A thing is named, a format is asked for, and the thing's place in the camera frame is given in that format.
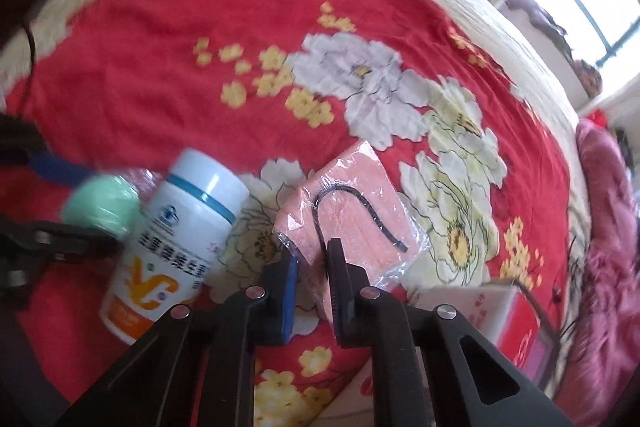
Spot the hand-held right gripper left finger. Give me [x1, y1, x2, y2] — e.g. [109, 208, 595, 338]
[52, 252, 301, 427]

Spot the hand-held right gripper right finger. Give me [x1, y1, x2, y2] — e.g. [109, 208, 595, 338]
[326, 238, 576, 427]

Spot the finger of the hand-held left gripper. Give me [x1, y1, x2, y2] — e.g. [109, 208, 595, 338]
[0, 114, 96, 188]
[0, 217, 121, 303]

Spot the green ball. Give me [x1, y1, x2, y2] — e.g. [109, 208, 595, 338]
[61, 174, 146, 240]

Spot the pink cloth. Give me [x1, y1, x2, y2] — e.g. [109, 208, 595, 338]
[272, 139, 433, 323]

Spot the white bottle with orange label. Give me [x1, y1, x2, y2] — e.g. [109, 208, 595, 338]
[98, 148, 251, 342]

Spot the red floral blanket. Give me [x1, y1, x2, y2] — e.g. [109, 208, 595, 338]
[0, 0, 573, 427]

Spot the red tissue pack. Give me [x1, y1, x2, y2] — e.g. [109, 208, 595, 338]
[415, 284, 541, 368]

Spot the pink book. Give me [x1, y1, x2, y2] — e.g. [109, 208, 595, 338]
[527, 332, 558, 383]

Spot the pink duvet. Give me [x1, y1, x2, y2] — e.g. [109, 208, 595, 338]
[550, 117, 640, 427]

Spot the clothes pile on windowsill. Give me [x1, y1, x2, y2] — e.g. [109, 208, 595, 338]
[505, 0, 606, 98]

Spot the thin black cable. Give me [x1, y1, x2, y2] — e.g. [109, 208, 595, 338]
[20, 19, 38, 72]

